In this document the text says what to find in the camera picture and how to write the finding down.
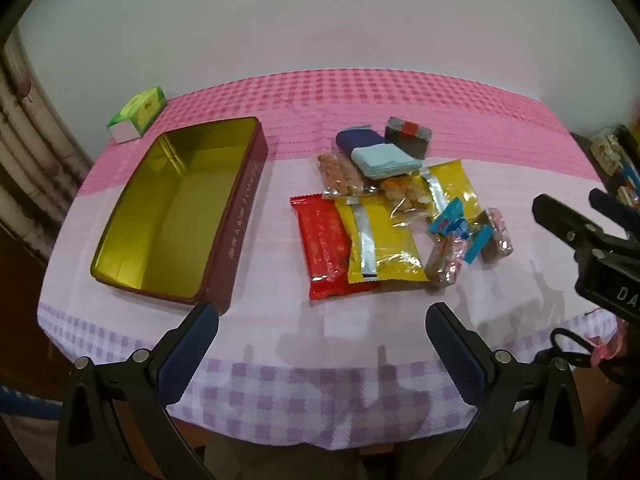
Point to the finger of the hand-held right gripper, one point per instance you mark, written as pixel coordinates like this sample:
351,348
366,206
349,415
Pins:
612,207
560,217

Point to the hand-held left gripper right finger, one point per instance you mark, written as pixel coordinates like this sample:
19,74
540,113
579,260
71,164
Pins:
456,352

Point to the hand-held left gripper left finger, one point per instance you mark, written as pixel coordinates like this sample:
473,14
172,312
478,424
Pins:
187,352

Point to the blue candy packet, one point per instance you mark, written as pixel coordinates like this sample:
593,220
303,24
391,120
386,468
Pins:
447,217
477,246

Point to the yellow snack packet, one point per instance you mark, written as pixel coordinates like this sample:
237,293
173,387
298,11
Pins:
395,255
455,180

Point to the dark red gold tin box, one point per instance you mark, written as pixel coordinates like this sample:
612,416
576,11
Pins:
175,210

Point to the clear cracker packet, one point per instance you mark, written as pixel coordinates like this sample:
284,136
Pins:
405,200

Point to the sesame block packet red label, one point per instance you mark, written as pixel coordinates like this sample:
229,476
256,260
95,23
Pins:
415,142

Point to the red snack packet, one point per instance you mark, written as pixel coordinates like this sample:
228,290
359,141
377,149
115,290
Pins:
320,240

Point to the clear peanut packet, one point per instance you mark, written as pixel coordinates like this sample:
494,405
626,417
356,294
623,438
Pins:
337,175

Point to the dark blue snack packet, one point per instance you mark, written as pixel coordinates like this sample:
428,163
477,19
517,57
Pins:
355,139

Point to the floral patterned box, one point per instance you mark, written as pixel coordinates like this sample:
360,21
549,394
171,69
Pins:
607,152

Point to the blue-trimmed grey cushion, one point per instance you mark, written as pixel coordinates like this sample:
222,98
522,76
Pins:
25,400

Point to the brown wooden cabinet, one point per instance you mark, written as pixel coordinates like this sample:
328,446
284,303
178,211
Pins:
20,285

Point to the pink checked tablecloth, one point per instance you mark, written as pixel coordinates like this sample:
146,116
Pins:
350,100

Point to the green tissue box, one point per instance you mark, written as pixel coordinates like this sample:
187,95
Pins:
140,110

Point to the beige patterned curtain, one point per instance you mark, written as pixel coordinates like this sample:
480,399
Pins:
30,125

